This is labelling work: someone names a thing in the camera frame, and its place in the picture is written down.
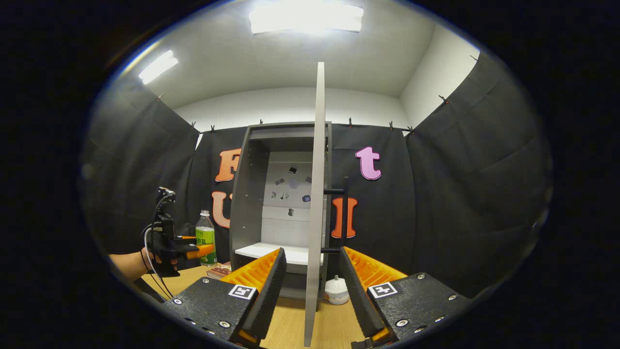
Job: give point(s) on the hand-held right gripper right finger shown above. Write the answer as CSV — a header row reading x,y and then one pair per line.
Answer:
x,y
361,300

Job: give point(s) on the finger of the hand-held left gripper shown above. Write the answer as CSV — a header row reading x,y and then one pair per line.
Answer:
x,y
201,251
185,238

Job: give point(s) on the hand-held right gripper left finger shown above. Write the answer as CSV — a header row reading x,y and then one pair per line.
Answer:
x,y
269,295

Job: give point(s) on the green label plastic bottle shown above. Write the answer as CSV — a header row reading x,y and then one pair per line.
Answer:
x,y
205,228

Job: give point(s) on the grey cabinet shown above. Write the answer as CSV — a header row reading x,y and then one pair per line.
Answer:
x,y
247,208

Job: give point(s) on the beige cabinet door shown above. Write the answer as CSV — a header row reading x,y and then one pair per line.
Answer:
x,y
317,194

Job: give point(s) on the white ceramic jar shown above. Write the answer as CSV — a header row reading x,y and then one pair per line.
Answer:
x,y
336,291

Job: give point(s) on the brown booklet stack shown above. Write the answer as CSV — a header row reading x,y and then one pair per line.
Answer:
x,y
219,271

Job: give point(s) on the black backdrop cloth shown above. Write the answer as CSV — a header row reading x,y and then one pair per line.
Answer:
x,y
460,194

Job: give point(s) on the small ceiling light panel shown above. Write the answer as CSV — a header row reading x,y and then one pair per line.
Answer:
x,y
157,67

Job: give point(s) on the large ceiling light panel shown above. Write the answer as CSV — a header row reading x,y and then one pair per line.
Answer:
x,y
305,18

